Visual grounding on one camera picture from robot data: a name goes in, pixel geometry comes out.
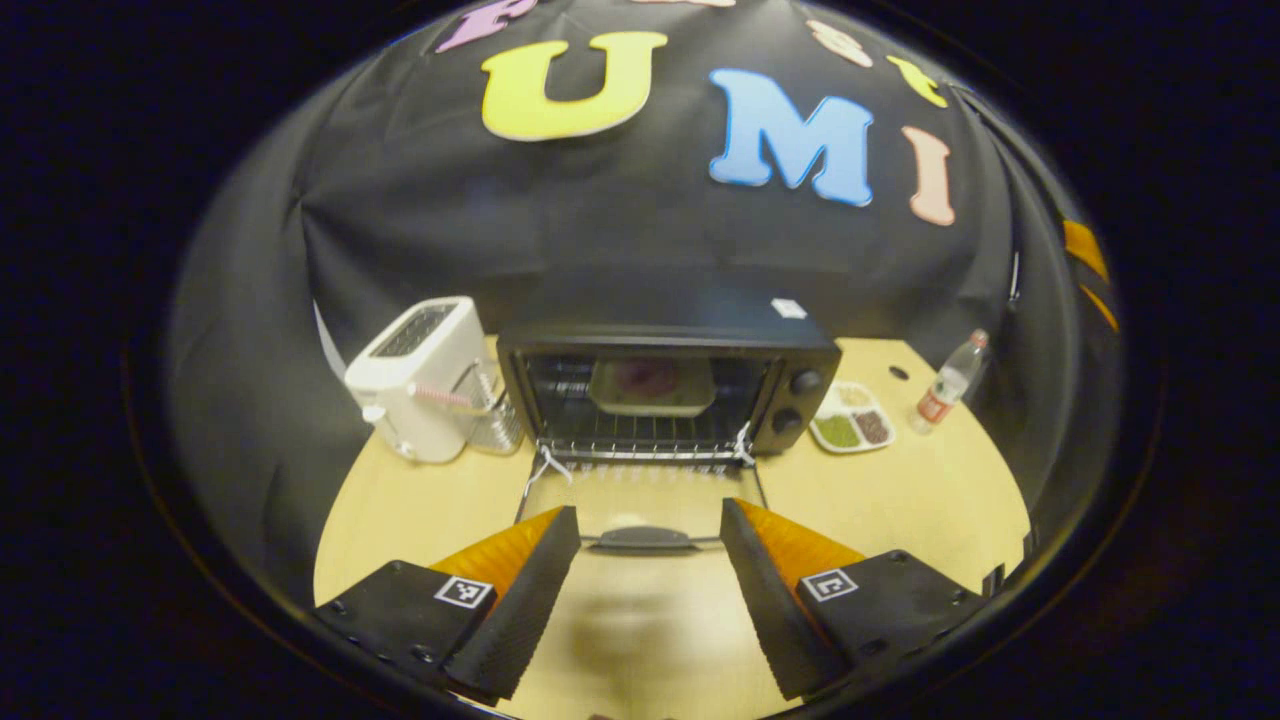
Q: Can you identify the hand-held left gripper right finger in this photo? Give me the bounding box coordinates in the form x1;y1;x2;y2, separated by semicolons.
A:
719;497;991;701

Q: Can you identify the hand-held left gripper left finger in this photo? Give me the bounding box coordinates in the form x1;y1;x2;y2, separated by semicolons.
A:
313;505;581;701

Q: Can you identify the square cream plate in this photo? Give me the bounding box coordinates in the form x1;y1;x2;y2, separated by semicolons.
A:
587;358;718;418

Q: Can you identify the pink ham slice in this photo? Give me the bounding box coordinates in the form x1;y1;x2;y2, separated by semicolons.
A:
615;360;683;397

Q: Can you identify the black electric oven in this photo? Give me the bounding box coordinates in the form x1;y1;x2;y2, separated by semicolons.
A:
497;290;843;556

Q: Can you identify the clear red label water bottle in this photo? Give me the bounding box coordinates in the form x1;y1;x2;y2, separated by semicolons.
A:
912;330;991;436

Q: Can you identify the metal mesh cup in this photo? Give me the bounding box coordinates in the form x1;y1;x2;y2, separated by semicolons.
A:
465;360;526;456

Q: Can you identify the white divided bean plate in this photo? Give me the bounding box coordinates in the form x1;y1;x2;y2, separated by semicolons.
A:
810;381;896;455

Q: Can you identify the white toaster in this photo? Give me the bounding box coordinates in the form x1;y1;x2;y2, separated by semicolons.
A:
344;296;491;464

